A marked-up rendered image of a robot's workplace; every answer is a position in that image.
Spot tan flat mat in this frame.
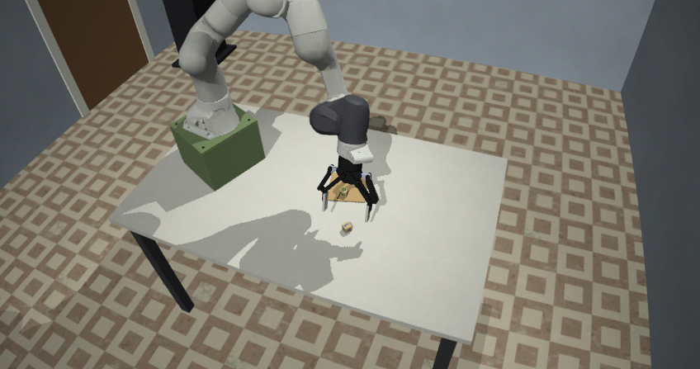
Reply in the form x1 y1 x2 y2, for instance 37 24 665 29
328 173 367 202

